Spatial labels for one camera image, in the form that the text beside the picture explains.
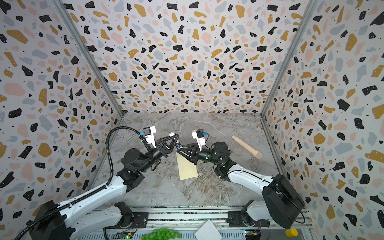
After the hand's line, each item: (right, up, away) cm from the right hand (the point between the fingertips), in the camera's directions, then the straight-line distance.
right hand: (176, 150), depth 65 cm
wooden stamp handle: (+46, -7, +30) cm, 56 cm away
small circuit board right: (+36, -42, +7) cm, 55 cm away
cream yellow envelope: (+2, -17, +28) cm, 33 cm away
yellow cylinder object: (+51, -37, +1) cm, 63 cm away
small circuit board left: (-26, -41, +5) cm, 49 cm away
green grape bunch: (-7, -38, +3) cm, 39 cm away
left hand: (0, +7, -2) cm, 7 cm away
